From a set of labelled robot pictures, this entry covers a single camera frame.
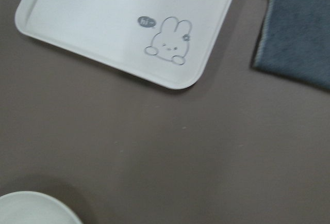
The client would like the white rabbit tray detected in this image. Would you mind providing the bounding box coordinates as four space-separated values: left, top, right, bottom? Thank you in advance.
14 0 232 89

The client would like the grey folded cloth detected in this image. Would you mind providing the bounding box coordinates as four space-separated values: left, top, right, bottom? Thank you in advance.
252 0 329 90

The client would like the cream round plate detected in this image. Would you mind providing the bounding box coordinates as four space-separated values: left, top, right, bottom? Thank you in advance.
1 191 82 223

